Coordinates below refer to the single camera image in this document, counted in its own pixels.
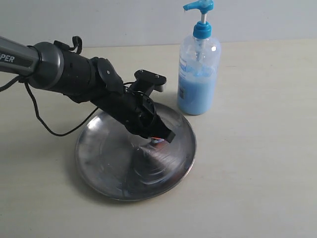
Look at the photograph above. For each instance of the round steel plate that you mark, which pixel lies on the round steel plate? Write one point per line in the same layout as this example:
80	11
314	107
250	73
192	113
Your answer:
126	167

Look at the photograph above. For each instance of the blue pump lotion bottle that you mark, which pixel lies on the blue pump lotion bottle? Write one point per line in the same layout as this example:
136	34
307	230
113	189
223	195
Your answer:
199	59

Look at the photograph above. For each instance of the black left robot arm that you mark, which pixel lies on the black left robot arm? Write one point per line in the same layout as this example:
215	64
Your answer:
61	68

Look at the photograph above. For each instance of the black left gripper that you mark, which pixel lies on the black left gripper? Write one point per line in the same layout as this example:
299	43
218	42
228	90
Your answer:
136	111

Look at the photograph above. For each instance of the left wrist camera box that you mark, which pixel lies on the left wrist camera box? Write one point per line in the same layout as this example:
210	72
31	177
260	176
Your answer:
147	82

